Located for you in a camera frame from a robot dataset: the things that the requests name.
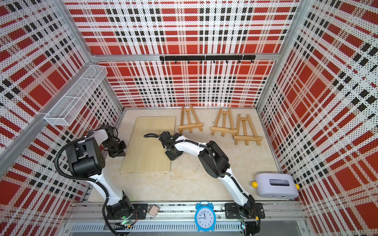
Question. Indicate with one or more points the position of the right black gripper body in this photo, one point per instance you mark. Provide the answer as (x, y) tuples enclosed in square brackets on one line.
[(173, 156)]

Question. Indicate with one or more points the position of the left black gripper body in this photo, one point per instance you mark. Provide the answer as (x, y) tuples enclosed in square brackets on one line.
[(115, 148)]

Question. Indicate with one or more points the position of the wooden board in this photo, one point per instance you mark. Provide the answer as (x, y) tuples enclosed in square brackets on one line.
[(146, 155)]

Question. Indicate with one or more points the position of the small wooden easel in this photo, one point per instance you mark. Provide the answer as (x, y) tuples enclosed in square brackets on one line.
[(246, 131)]

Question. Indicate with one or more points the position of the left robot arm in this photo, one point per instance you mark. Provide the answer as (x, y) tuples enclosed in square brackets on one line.
[(82, 160)]

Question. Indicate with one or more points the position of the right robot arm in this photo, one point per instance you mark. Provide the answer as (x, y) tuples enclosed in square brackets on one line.
[(216, 164)]

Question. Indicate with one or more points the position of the small brown square block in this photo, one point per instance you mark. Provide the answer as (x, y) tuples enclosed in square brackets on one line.
[(153, 210)]

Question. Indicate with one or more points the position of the blue alarm clock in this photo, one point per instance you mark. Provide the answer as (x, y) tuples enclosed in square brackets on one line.
[(205, 217)]

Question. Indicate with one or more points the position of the lavender toaster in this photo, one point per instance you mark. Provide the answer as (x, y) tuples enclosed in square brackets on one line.
[(276, 186)]

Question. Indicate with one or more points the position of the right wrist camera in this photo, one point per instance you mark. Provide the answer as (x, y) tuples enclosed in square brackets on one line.
[(167, 139)]

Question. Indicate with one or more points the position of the white wire mesh basket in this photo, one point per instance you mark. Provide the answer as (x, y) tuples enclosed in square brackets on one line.
[(66, 110)]

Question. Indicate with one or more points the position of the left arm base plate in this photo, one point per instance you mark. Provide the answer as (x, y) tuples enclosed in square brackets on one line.
[(139, 212)]

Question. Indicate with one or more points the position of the black hook rail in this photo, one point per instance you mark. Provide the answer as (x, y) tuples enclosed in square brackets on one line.
[(208, 58)]

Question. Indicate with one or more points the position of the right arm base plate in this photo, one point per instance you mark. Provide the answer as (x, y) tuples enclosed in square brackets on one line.
[(232, 211)]

